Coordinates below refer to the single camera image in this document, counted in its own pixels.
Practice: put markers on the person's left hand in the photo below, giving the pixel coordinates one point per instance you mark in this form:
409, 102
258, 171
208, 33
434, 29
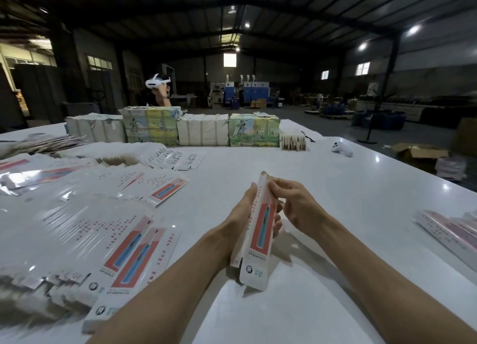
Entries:
235, 224

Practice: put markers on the person's right hand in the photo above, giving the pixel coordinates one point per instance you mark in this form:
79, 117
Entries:
302, 206

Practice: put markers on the toothbrush carton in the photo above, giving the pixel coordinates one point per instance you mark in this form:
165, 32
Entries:
257, 262

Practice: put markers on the pile of carton blanks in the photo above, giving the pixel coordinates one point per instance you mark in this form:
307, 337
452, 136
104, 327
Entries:
74, 221

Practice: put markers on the person's left forearm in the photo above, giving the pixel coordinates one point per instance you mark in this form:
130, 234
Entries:
164, 295

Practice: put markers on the person's right forearm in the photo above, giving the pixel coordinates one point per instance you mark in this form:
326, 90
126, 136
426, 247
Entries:
395, 288

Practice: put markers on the small beige card stack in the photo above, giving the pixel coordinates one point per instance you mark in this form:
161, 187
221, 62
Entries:
293, 142

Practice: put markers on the small white object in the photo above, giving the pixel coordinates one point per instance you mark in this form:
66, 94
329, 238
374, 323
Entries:
342, 149

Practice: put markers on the small black tool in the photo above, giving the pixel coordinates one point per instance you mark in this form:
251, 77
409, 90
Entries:
308, 136

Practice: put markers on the green printed carton bundle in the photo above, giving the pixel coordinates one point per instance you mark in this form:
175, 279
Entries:
254, 130

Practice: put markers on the row of white cartons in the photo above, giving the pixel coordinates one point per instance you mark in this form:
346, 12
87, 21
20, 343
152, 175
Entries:
203, 130
95, 129

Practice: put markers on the black floor stand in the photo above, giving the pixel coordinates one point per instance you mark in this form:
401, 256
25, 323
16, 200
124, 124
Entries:
376, 120

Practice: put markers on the blue bins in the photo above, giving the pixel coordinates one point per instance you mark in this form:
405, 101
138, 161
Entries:
380, 120

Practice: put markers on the blue machine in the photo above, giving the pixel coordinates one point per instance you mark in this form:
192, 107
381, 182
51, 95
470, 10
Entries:
255, 94

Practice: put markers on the green yellow carton bundle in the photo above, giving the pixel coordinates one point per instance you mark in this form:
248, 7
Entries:
151, 126

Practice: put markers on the open cardboard box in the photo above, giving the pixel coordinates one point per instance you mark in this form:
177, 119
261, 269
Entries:
421, 155

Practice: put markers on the white plastic bags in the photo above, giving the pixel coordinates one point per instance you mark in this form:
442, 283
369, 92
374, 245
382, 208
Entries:
451, 168

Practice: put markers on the square bright window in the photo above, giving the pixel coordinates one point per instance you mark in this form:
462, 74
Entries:
230, 60

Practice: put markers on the white headset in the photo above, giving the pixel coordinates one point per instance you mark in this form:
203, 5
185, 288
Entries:
157, 80

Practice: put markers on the tall cardboard box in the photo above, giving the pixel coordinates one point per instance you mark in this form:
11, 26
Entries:
467, 137

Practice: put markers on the grey crate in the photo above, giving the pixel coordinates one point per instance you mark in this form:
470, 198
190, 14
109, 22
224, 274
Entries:
83, 110

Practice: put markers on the pile of grey flat sheets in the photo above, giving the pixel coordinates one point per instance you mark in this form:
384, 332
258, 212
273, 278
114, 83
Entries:
41, 145

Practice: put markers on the dark grey cabinet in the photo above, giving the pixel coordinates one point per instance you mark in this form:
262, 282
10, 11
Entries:
39, 94

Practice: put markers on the small wall window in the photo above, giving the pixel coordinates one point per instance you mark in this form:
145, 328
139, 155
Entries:
324, 74

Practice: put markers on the double wall window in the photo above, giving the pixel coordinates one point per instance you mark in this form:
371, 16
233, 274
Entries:
362, 68

